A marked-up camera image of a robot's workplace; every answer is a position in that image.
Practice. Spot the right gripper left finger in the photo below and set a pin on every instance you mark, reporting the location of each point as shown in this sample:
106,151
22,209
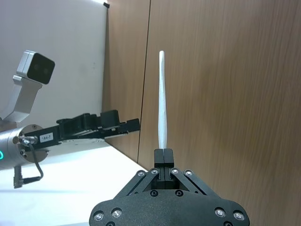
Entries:
159,160

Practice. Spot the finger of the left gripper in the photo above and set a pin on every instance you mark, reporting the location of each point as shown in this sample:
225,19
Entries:
128,126

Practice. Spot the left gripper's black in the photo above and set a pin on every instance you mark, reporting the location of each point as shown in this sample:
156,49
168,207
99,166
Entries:
35,137

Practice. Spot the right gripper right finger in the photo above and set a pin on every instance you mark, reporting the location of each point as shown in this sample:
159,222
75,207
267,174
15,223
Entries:
168,160

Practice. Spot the thin white plastic stick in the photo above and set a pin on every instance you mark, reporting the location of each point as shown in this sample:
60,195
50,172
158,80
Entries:
162,106

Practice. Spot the white board panel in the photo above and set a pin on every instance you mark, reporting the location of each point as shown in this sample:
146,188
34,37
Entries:
65,58

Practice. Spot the small black clip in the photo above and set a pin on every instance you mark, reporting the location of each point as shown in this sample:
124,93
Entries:
106,4

